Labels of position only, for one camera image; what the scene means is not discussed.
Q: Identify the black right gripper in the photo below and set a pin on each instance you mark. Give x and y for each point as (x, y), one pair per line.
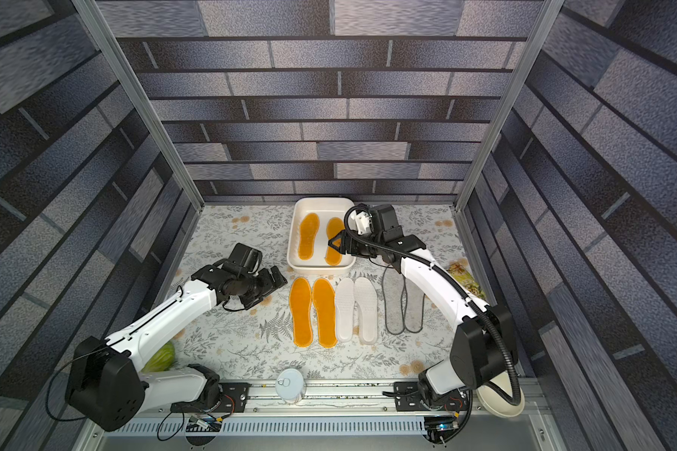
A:
(343, 243)

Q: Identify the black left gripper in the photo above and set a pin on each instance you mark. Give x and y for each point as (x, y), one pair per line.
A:
(271, 284)

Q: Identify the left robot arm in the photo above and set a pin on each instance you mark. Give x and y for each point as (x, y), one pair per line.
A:
(110, 382)

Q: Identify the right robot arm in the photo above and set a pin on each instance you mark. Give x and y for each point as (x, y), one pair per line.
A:
(483, 351)

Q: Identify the white plastic storage box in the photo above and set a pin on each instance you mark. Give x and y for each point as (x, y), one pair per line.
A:
(326, 208)

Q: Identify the left white insole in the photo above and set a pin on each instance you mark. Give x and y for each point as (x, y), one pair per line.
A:
(345, 308)

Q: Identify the white insole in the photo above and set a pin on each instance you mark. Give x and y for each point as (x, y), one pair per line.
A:
(345, 308)
(367, 307)

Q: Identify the right white insole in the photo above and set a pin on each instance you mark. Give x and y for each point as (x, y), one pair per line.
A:
(367, 307)

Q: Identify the left grey insole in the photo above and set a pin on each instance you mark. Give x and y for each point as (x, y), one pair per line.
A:
(393, 290)

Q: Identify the grey insole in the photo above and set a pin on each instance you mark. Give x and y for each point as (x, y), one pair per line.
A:
(393, 290)
(414, 307)

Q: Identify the floral patterned table mat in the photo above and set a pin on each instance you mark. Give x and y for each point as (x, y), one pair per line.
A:
(258, 344)

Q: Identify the right grey insole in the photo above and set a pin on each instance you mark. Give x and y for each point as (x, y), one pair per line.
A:
(414, 307)

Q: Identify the yellow snack bag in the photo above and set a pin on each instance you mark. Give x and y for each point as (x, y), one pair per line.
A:
(460, 272)

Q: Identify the green cabbage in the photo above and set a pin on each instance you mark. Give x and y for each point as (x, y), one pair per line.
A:
(162, 360)

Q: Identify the cream ceramic bowl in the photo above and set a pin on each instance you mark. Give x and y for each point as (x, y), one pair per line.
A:
(494, 404)

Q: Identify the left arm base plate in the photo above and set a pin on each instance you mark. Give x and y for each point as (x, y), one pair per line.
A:
(225, 397)

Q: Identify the aluminium front rail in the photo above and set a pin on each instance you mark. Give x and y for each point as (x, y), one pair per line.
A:
(324, 397)

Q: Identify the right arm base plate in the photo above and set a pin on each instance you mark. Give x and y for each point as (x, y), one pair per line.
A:
(408, 398)

